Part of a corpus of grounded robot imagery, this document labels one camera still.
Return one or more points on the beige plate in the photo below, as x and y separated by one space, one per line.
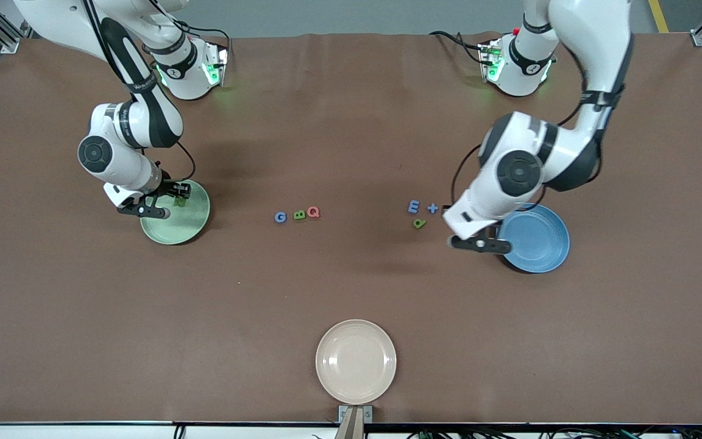
356 362

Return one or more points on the light green plate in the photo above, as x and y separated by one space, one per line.
186 225

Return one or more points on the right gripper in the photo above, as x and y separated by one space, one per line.
170 189

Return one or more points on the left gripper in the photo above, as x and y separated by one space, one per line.
491 231

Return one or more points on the green letter N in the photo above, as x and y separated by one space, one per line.
180 202

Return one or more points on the blue plate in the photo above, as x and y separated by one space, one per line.
540 244

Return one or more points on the blue three-pronged foam letter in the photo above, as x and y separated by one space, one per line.
411 207

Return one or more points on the green letter p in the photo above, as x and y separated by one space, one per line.
419 224

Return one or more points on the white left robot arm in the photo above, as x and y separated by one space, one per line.
595 36

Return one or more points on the blue letter G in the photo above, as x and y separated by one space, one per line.
276 217

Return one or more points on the red letter Q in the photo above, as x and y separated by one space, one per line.
309 212

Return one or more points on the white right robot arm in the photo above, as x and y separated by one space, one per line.
116 167

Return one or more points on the blue letter t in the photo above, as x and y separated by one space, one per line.
432 208

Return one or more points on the grey metal bracket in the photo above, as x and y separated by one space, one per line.
368 414

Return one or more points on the brown table mat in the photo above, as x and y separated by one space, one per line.
351 122

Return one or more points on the green letter B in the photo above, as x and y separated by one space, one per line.
300 214

